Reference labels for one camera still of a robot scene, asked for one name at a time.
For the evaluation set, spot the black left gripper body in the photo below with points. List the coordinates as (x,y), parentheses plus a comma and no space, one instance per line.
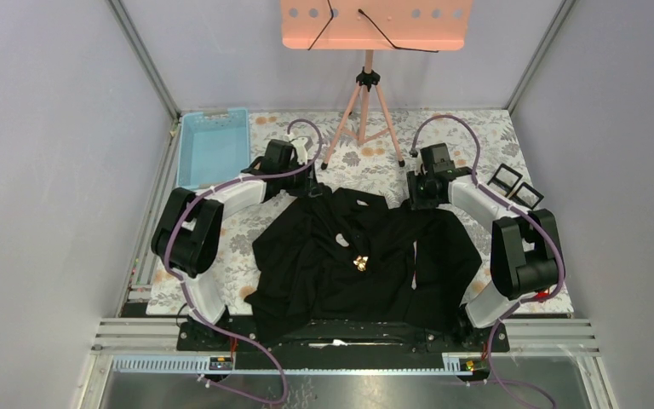
(304,181)

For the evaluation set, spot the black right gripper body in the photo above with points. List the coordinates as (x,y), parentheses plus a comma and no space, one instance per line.
(420,192)

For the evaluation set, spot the black shirt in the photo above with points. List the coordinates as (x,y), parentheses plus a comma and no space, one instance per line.
(347,255)

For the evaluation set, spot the gold leaf brooch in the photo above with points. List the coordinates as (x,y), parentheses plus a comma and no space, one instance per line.
(361,263)

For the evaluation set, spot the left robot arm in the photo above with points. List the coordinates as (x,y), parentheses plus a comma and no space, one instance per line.
(187,236)

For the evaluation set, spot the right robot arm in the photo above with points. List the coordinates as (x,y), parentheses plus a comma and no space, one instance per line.
(525,257)

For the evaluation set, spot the black brooch display tray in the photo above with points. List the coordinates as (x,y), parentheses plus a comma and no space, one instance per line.
(511,184)

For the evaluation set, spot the floral table mat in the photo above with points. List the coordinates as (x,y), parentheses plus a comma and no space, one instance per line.
(371,168)

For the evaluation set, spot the light blue plastic basket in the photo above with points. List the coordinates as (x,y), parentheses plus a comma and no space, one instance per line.
(213,147)

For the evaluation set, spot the pink music stand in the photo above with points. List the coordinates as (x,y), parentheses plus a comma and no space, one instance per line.
(422,26)

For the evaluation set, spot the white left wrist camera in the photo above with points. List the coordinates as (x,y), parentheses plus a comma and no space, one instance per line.
(301,144)

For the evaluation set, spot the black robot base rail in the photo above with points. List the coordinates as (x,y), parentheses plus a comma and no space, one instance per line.
(333,345)

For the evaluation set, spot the aluminium frame rail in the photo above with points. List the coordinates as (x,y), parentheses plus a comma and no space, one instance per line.
(139,48)

